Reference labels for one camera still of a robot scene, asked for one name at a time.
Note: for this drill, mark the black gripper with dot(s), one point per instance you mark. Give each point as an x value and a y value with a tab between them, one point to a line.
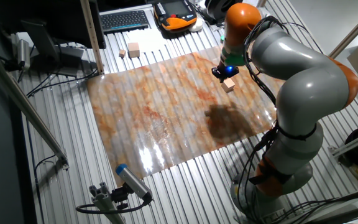
226	71

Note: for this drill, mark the small wooden block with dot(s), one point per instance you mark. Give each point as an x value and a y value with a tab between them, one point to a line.
228	85

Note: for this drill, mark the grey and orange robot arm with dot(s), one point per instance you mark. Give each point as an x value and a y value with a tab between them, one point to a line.
306	93

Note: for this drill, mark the large wooden block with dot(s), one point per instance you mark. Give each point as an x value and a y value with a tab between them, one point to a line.
133	49

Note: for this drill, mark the tiny wooden block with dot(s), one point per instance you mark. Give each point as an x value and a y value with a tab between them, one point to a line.
122	53

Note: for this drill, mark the white computer mouse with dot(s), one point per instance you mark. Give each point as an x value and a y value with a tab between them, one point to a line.
196	25

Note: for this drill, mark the marble pattern mat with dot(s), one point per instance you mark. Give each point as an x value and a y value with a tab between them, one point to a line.
166	118

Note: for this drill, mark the black round spool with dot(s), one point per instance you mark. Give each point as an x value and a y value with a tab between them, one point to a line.
217	9

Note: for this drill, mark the orange and black teach pendant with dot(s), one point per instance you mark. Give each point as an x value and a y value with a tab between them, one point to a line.
176	15

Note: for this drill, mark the white paper sheet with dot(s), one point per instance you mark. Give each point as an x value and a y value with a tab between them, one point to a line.
149	39

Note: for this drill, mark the black keyboard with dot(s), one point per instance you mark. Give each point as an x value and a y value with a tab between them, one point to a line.
124	21

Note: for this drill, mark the black monitor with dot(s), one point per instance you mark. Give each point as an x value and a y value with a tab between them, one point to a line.
42	18

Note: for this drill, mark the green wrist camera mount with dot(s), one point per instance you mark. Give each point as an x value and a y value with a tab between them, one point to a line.
233	59

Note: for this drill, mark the silver camera with blue cap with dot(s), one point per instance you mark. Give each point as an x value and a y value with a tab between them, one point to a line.
132	180

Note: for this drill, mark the upright aluminium post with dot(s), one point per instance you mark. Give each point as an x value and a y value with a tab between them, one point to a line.
92	37

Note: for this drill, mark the long aluminium frame beam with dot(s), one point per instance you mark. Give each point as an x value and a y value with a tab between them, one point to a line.
353	31

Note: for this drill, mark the short aluminium profile rail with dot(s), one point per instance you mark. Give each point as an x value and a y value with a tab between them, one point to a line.
353	144

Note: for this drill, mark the aluminium camera mount profile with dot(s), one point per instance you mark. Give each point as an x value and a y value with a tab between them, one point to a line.
104	202

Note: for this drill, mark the slanted aluminium frame bar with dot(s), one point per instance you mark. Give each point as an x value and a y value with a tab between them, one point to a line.
26	109

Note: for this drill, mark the silver camera on bar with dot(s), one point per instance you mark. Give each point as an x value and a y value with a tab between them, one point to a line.
23	53

